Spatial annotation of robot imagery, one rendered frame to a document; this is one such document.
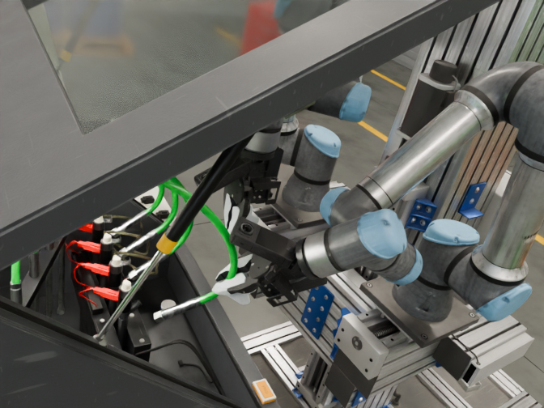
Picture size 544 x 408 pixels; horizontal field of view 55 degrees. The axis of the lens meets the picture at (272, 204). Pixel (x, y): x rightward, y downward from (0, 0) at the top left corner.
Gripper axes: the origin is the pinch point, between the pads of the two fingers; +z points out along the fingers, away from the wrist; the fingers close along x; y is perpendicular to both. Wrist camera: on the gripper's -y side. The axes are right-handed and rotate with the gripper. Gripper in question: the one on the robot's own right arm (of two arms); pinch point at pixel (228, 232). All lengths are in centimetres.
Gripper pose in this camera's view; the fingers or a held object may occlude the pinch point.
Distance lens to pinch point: 108.9
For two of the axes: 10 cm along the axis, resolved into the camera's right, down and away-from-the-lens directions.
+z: -2.1, 8.4, 5.1
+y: 8.6, -0.8, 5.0
